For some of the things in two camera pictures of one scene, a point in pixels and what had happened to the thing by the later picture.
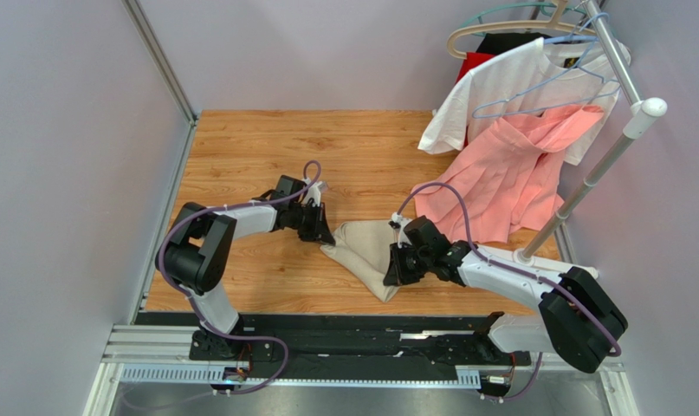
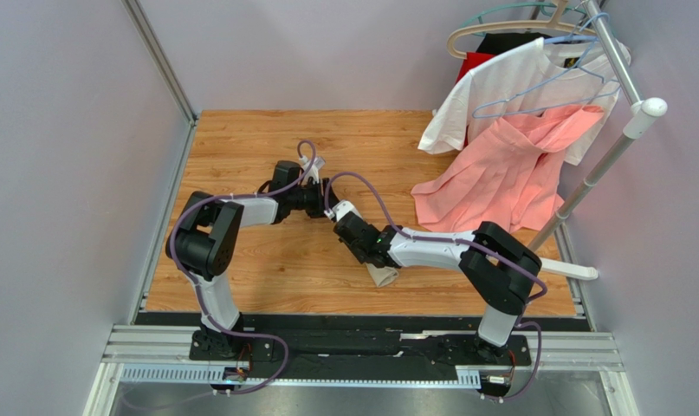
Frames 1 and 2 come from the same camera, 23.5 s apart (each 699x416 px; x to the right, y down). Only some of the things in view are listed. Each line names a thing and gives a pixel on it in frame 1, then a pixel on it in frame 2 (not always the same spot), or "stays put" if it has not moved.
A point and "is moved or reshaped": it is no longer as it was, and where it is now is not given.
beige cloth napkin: (364, 248) is moved or reshaped
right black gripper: (407, 261) -> (353, 241)
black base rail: (356, 340) stays put
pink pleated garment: (506, 178) stays put
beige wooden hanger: (558, 21) stays put
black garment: (498, 43) stays put
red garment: (469, 61) stays put
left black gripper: (320, 230) -> (320, 204)
